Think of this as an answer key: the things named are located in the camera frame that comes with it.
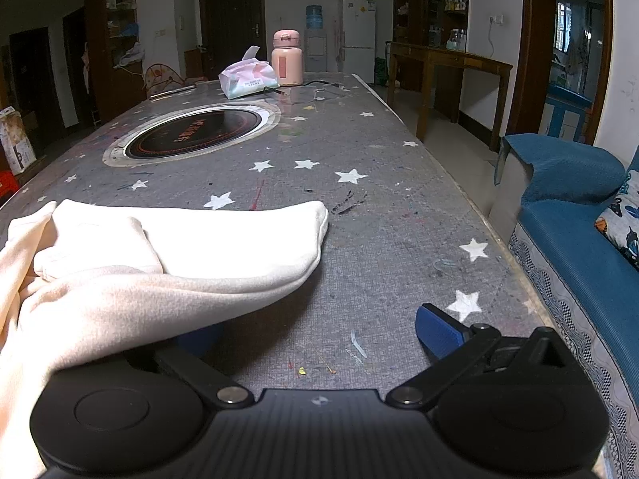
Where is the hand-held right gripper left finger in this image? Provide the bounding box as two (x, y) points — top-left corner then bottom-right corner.
(154, 327), (254, 407)

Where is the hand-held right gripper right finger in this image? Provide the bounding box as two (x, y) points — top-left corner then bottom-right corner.
(385, 303), (570, 408)

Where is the cream sweater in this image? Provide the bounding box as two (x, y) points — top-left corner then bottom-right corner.
(0, 200), (330, 479)

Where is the grey star-print table cover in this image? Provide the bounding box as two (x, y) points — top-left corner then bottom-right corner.
(0, 72), (550, 410)

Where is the blue sofa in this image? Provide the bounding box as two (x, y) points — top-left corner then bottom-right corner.
(494, 132), (639, 479)

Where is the butterfly print cushion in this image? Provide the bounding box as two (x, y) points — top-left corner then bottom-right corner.
(594, 170), (639, 271)

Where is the round black induction cooktop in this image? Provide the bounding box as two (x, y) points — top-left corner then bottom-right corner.
(102, 102), (283, 166)

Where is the small blue cabinet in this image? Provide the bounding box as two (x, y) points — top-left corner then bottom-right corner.
(542, 85), (595, 143)

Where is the red plastic stool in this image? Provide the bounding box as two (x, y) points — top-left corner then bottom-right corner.
(0, 170), (21, 206)

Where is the wooden side desk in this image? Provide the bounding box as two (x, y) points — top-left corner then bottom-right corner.
(387, 42), (515, 150)

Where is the metal strip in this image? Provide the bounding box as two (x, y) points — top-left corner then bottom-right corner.
(150, 85), (196, 99)

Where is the printed paper sack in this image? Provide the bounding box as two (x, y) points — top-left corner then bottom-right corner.
(0, 106), (37, 176)

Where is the soft tissue pack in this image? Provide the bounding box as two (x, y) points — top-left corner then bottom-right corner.
(218, 46), (280, 99)

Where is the floor fan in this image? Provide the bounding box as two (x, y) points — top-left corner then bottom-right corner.
(144, 61), (187, 97)

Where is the white refrigerator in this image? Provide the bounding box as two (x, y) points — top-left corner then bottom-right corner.
(341, 0), (377, 85)

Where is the pink thermos bottle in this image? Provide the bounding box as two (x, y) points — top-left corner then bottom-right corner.
(271, 30), (304, 87)

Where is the wooden open shelf unit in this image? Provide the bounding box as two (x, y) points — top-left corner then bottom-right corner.
(84, 0), (138, 123)

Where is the wooden display cabinet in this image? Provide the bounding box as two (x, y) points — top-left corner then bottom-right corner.
(392, 0), (470, 91)

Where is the water dispenser with blue bottle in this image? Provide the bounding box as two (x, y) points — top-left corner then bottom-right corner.
(304, 5), (329, 73)

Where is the dark wooden door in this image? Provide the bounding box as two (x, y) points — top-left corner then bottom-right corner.
(198, 0), (265, 81)

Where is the black cable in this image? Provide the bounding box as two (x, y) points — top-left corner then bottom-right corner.
(264, 80), (330, 97)

